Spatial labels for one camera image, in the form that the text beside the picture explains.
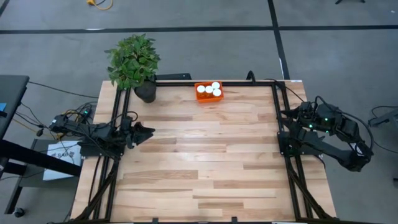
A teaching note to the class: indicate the left arm's black gripper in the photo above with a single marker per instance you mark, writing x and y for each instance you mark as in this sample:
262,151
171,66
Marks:
128,133

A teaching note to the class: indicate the right arm's black gripper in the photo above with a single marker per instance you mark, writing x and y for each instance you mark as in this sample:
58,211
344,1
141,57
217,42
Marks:
307,115

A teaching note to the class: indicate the amber pill bottle white cap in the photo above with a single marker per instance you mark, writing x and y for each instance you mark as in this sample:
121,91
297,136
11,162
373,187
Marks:
215,85
209,89
201,89
217,92

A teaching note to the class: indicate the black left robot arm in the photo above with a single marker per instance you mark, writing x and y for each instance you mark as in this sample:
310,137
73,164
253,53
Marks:
93,132

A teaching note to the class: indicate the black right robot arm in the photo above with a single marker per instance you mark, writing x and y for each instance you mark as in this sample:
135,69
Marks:
329,147

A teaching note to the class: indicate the orange plastic basket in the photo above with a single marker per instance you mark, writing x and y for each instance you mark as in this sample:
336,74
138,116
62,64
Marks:
199,98

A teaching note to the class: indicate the black power strip green light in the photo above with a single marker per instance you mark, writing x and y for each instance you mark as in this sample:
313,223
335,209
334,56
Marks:
85,113

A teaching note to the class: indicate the black box with blue light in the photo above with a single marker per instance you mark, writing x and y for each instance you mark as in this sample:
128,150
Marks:
174,76

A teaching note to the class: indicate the green potted plant black pot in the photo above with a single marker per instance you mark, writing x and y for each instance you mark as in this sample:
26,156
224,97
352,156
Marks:
133,62

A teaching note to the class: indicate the white printed paper sheet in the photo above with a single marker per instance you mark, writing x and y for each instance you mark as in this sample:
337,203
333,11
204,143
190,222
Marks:
62,168

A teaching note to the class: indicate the black desk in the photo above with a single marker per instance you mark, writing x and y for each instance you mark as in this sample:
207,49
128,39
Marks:
12,93

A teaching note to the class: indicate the blue object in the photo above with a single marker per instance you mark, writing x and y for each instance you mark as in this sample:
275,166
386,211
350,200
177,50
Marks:
2,107

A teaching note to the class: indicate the black aluminium table frame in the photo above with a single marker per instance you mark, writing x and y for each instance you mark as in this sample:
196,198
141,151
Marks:
174,83

